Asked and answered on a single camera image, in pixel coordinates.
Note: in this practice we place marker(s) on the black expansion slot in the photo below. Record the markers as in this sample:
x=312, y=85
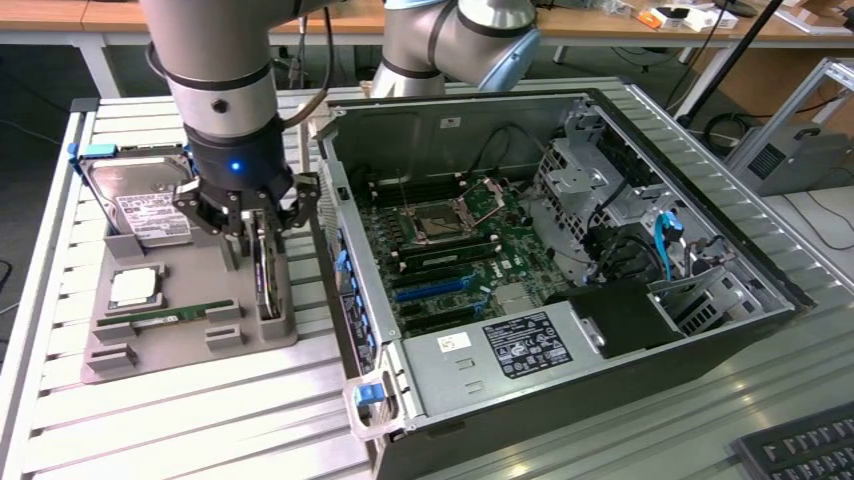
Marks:
x=441, y=322
x=428, y=278

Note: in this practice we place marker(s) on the blue expansion slot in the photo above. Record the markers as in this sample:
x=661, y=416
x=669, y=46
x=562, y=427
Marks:
x=430, y=290

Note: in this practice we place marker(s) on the black plastic air shroud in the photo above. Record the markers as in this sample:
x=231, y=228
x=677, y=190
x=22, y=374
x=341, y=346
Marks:
x=621, y=320

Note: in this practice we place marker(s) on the green motherboard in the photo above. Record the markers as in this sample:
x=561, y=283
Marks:
x=528, y=240

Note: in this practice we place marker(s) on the black tripod pole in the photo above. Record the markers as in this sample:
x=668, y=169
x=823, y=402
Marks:
x=739, y=50

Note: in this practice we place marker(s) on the white small box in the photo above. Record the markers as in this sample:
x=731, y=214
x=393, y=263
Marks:
x=708, y=21

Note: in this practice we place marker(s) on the grey parts rack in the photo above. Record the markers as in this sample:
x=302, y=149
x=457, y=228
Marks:
x=187, y=300

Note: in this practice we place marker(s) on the green RAM stick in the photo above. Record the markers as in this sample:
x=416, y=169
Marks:
x=174, y=315

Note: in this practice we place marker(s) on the metal disk bay cage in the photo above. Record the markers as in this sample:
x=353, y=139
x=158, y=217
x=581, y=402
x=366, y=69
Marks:
x=581, y=200

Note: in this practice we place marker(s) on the black open PC case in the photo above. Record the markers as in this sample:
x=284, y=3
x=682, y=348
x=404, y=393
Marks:
x=601, y=415

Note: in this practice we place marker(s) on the aluminium profile frame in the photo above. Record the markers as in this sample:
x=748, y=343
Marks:
x=835, y=65

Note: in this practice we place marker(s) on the silver CPU chip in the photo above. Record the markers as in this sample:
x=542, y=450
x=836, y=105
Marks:
x=134, y=286

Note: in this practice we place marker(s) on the wooden desk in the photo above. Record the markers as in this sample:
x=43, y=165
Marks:
x=114, y=22
x=641, y=34

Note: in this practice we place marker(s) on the orange small box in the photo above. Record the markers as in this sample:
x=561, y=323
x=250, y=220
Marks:
x=650, y=20

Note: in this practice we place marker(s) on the metal locking lever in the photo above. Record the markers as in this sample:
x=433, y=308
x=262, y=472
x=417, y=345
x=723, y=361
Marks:
x=402, y=190

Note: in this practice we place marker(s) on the grey power supply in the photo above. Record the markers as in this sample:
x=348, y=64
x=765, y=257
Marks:
x=454, y=385

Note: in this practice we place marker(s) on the metal socket cover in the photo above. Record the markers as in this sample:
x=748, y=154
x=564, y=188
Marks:
x=484, y=200

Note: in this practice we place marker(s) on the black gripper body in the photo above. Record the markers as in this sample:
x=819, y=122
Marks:
x=234, y=155

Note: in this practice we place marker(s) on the hard disk with blue carrier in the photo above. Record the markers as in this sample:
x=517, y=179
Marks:
x=134, y=190

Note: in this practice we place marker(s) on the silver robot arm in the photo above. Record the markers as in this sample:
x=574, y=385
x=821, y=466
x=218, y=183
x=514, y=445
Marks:
x=214, y=60

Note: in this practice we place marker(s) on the grey computer tower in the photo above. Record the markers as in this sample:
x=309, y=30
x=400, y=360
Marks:
x=801, y=160

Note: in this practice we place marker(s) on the silver chipset heatsink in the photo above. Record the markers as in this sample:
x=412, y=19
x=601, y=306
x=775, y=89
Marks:
x=517, y=300

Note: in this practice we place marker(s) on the graphics card with metal bracket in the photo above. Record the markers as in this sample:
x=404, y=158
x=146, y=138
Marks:
x=267, y=280

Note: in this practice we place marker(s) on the black keyboard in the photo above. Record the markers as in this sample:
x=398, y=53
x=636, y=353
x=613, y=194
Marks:
x=808, y=450

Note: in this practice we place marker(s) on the black RAM stick with label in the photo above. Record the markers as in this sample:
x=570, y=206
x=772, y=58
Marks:
x=444, y=259

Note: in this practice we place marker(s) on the CPU socket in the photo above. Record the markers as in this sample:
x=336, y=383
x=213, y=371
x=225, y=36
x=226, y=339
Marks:
x=437, y=225

